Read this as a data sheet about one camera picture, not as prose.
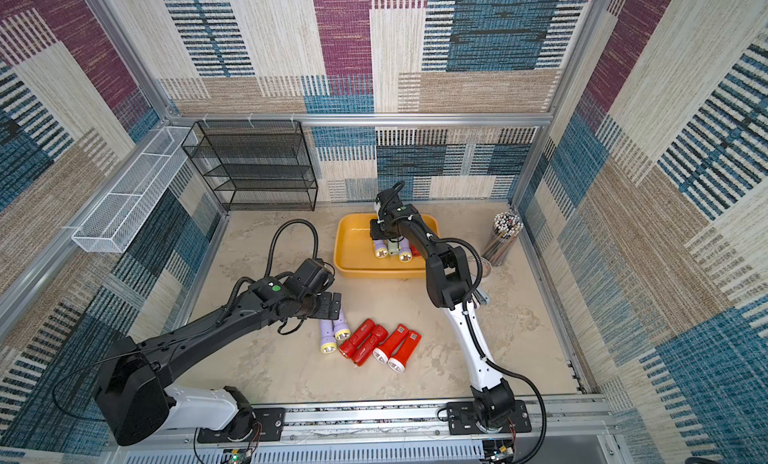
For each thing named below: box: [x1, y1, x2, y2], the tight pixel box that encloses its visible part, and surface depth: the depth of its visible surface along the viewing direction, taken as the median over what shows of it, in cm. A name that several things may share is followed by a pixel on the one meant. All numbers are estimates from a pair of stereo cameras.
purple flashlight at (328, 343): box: [320, 319, 337, 354], surface depth 86 cm
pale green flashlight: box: [388, 240, 401, 255], surface depth 104 cm
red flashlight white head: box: [372, 323, 409, 364], surface depth 86 cm
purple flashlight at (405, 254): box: [398, 237, 413, 263], surface depth 104 cm
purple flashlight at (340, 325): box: [332, 300, 351, 340], surface depth 87 cm
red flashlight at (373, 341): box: [352, 324, 388, 367], surface depth 85 cm
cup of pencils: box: [481, 211, 524, 267], surface depth 93 cm
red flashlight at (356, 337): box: [338, 318, 376, 359], surface depth 86 cm
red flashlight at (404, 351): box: [388, 330, 422, 374], surface depth 85 cm
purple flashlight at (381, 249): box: [373, 239, 389, 259], surface depth 104 cm
